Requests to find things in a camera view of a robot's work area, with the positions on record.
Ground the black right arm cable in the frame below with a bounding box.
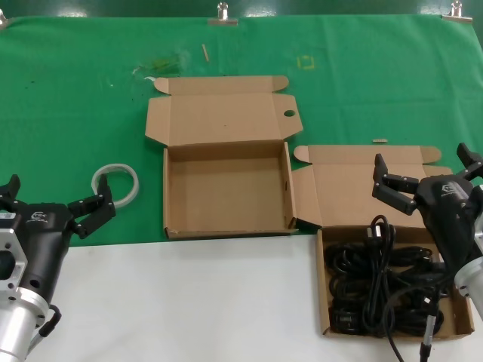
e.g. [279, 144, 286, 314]
[383, 284, 431, 362]

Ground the green table cloth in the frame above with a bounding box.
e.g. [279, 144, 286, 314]
[0, 14, 483, 248]

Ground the cable with silver connector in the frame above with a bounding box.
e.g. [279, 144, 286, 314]
[419, 290, 445, 362]

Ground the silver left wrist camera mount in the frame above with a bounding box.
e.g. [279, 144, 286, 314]
[0, 213, 29, 302]

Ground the metal binder clip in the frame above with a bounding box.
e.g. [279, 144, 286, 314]
[208, 2, 239, 26]
[441, 1, 473, 23]

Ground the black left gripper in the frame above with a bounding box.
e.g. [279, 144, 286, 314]
[0, 173, 117, 302]

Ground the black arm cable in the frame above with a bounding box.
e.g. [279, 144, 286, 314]
[28, 303, 62, 351]
[383, 284, 431, 362]

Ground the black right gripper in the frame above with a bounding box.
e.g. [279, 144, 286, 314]
[371, 142, 483, 272]

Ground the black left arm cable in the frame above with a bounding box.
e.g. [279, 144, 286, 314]
[28, 303, 62, 351]

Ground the open cardboard mailer box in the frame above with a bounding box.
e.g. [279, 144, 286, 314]
[291, 145, 475, 336]
[144, 75, 304, 240]

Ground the clear tape roll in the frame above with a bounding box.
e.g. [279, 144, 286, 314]
[91, 162, 140, 207]

